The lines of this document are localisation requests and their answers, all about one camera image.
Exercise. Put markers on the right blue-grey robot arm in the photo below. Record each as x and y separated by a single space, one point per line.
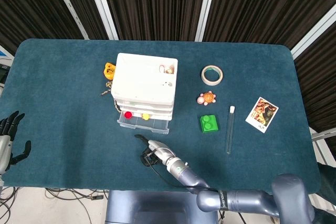
249 200

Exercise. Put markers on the orange toy figure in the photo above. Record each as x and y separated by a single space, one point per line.
108 71

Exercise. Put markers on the green building block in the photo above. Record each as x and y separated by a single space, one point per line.
209 124

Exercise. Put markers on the red pompom ball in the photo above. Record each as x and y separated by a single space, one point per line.
128 114

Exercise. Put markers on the beige masking tape roll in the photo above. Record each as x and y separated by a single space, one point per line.
212 83

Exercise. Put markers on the clear test tube white cap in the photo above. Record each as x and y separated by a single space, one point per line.
232 110

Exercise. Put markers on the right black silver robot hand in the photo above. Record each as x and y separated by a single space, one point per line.
160 153

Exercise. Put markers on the orange pink turtle toy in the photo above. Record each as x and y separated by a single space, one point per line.
208 97

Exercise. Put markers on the blue teal tablecloth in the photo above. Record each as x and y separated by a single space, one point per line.
65 77

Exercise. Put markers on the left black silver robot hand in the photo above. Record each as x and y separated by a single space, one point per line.
5 153

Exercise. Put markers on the clear drawer with wooden parts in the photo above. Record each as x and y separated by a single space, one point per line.
160 111

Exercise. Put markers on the clear drawer with red pompom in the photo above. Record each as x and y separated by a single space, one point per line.
157 125

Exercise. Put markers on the white plastic drawer cabinet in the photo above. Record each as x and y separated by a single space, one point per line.
141 77

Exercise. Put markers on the small yellow duck toy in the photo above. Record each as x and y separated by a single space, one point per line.
145 116

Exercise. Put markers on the tiny white dotted item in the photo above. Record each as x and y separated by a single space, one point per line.
168 84

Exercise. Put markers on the printed photo card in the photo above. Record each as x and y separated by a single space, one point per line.
262 113

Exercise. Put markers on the blue-grey robot torso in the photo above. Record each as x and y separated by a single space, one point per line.
157 208

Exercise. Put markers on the clear drawer with die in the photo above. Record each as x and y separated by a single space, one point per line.
157 104

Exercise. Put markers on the white metal frame post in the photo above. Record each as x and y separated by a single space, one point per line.
207 6
102 6
68 5
315 32

